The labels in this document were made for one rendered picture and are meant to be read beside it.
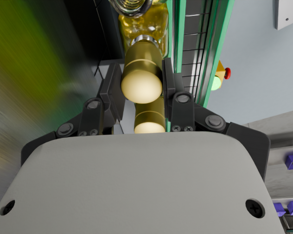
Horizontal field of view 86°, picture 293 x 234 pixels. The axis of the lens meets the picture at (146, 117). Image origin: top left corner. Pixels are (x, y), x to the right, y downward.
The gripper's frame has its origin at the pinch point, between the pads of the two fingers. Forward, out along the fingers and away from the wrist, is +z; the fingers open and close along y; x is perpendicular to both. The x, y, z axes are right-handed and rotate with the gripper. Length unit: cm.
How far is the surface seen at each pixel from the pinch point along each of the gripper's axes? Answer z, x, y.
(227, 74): 35.7, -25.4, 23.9
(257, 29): 58, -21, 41
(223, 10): 20.9, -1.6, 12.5
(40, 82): 4.8, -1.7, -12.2
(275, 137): 134, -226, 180
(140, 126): 0.1, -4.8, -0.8
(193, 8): 28.3, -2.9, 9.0
